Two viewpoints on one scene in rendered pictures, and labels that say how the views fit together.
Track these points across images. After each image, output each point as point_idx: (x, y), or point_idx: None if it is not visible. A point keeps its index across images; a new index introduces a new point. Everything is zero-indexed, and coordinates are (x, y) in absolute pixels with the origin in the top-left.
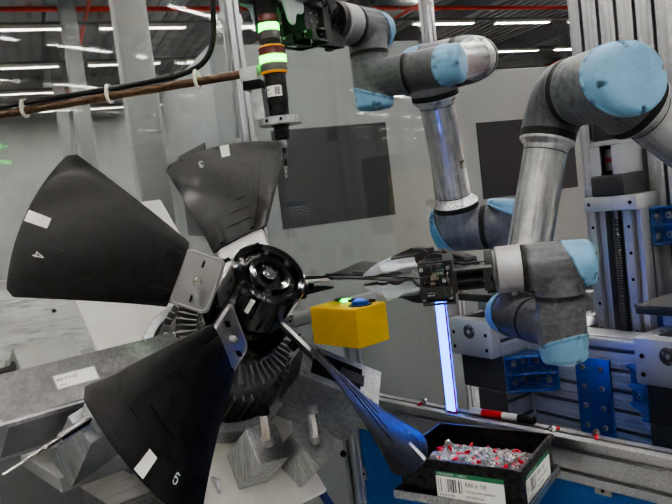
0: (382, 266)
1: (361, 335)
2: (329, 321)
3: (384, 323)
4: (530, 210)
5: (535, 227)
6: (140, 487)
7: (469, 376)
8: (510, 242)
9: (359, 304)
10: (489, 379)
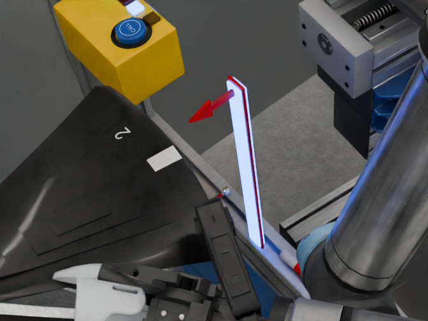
0: (81, 290)
1: (130, 93)
2: (83, 46)
3: (174, 58)
4: (397, 199)
5: (400, 224)
6: None
7: (324, 72)
8: (350, 214)
9: (127, 42)
10: (349, 97)
